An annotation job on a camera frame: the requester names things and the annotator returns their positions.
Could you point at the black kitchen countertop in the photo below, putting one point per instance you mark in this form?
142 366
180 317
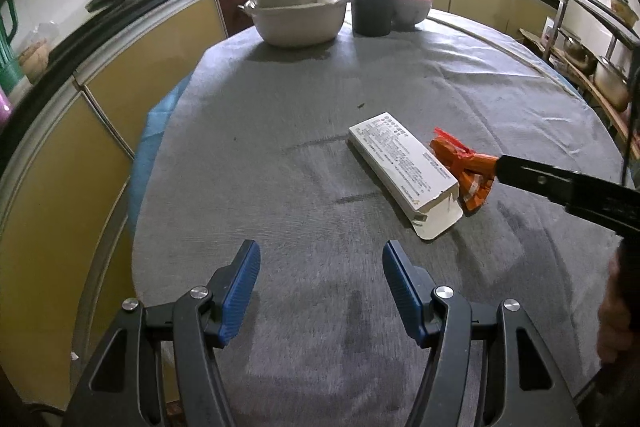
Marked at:
65 57

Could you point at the white ceramic pot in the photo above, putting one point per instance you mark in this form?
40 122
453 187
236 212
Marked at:
295 27

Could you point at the grey tablecloth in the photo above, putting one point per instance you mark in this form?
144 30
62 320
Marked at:
300 182

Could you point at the person's right hand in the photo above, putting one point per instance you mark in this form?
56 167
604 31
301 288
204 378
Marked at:
612 327

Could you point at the yellow base cabinets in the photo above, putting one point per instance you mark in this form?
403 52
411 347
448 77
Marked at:
50 187

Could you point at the dark red oven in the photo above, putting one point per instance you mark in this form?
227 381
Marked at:
230 7

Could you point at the blue undercloth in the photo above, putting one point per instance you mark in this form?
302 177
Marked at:
155 127

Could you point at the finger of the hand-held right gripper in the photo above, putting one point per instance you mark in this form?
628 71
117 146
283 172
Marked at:
530 179

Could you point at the metal storage rack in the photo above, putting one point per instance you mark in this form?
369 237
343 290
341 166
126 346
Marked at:
575 27

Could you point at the orange wrapper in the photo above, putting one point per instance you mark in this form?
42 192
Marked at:
450 152

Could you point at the small steel pot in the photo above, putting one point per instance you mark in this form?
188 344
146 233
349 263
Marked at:
577 52

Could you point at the green thermos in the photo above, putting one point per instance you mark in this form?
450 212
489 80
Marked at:
10 67

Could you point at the long white carton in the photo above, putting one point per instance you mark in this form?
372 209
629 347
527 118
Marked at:
400 157

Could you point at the large steel pot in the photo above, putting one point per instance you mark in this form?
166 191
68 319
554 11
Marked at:
612 84

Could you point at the pale long strip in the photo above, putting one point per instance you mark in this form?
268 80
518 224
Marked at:
480 30

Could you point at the black chopstick holder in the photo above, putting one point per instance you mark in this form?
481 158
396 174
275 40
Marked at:
372 12

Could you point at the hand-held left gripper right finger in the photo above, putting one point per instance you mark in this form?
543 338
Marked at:
405 297

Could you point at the clear jar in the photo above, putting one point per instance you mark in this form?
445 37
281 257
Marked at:
35 57

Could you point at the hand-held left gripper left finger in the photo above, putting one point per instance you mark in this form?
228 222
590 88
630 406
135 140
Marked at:
240 297

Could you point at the yellow pot with lid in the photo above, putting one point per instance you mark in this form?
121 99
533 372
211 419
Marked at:
622 7

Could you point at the pink bottle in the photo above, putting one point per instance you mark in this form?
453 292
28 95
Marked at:
4 107

